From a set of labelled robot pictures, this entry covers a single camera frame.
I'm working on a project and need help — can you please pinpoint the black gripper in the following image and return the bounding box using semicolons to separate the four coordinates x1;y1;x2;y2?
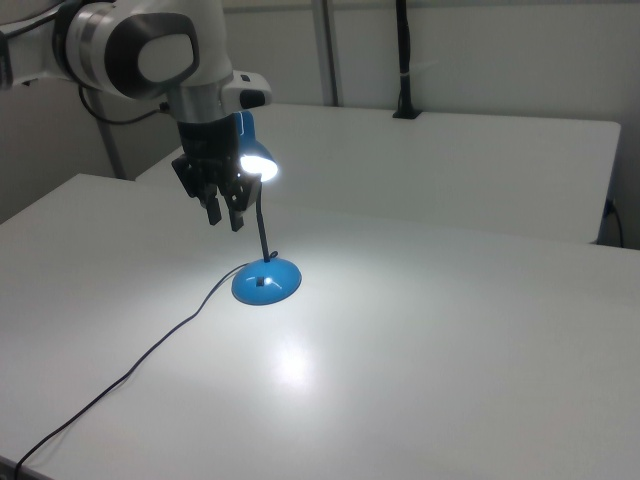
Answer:
171;112;261;233

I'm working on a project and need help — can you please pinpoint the blue desk lamp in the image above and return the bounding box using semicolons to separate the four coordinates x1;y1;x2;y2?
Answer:
231;110;303;307

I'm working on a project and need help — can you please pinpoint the white side table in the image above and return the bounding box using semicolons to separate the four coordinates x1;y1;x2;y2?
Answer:
133;101;623;247

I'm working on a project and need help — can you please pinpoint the black pole with clamp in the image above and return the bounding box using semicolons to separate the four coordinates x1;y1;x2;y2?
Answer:
391;0;422;121

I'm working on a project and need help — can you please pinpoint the grey metal wall post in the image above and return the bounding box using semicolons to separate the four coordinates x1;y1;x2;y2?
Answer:
96;89;127;181
311;0;342;108

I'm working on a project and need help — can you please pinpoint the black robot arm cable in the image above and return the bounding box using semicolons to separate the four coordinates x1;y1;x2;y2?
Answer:
76;83;172;127

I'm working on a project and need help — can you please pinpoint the black lamp power cable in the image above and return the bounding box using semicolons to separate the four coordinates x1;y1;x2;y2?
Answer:
13;263;249;477

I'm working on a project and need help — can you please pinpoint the black cable beside side table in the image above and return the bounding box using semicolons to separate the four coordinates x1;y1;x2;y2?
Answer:
604;197;627;250

